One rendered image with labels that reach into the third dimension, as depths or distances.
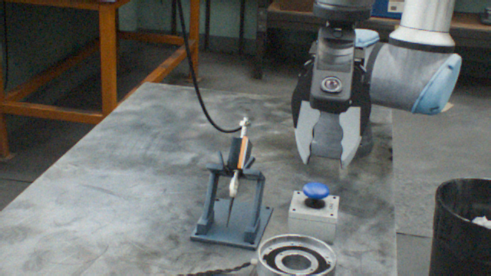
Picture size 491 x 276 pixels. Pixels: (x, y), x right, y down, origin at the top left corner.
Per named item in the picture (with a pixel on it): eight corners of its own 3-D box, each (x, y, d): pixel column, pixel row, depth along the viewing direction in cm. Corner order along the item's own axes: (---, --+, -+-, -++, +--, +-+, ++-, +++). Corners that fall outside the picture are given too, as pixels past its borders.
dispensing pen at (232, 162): (214, 223, 97) (235, 113, 100) (220, 226, 101) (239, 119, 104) (229, 225, 96) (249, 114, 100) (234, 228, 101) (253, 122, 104)
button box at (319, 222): (334, 244, 99) (337, 215, 98) (286, 238, 100) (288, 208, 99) (337, 218, 107) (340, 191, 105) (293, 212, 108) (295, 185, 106)
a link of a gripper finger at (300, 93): (319, 131, 88) (338, 70, 84) (318, 136, 86) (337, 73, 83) (285, 121, 88) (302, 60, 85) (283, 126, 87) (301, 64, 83)
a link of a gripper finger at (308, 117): (311, 150, 94) (330, 90, 90) (307, 168, 88) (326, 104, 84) (290, 144, 94) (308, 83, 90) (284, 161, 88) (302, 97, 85)
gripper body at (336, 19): (363, 89, 91) (374, -1, 86) (361, 110, 83) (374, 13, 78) (307, 83, 92) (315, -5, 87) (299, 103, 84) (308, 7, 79)
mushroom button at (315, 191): (325, 223, 100) (328, 193, 98) (298, 219, 101) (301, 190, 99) (327, 211, 104) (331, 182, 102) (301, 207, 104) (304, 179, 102)
